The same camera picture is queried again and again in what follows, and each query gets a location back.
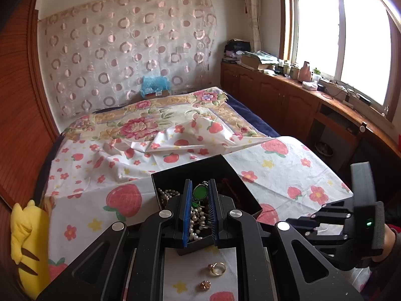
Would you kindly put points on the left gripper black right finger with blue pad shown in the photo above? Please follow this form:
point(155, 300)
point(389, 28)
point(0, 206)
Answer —
point(285, 261)

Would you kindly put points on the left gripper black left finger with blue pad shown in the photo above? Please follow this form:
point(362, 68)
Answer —
point(126, 262)

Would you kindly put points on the black jewelry box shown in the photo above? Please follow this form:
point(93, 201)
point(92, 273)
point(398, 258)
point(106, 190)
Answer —
point(206, 188)

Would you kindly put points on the person's right hand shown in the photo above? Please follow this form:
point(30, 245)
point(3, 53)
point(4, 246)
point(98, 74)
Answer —
point(389, 242)

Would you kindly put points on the rose gold flower brooch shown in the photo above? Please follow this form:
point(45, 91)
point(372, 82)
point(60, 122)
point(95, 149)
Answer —
point(205, 285)

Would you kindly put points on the strawberry print bed sheet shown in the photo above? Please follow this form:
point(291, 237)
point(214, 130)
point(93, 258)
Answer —
point(99, 178)

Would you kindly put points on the yellow plush toy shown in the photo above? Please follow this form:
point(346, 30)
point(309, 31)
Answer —
point(29, 247)

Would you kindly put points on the wooden cabinet counter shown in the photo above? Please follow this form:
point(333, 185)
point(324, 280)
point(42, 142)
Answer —
point(310, 117)

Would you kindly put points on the floral quilt blanket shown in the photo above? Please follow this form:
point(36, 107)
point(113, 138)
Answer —
point(163, 119)

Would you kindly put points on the wooden wardrobe panel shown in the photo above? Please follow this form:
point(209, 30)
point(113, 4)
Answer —
point(28, 131)

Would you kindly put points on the pink bottle on counter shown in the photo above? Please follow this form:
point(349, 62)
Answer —
point(305, 74)

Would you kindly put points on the blue lace tissue box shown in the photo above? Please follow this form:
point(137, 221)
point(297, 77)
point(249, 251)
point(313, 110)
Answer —
point(154, 85)

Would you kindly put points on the stack of books and papers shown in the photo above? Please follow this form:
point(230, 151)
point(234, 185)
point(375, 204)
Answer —
point(258, 61)

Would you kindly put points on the pink circle lace curtain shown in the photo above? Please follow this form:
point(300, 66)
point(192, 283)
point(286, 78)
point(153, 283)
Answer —
point(98, 55)

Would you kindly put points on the dark clothes pile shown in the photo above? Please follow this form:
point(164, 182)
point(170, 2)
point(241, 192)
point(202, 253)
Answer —
point(234, 49)

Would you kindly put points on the cream side curtain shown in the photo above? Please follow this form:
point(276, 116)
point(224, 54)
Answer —
point(253, 11)

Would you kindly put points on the window with wooden frame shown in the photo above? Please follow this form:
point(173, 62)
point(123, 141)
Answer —
point(355, 43)

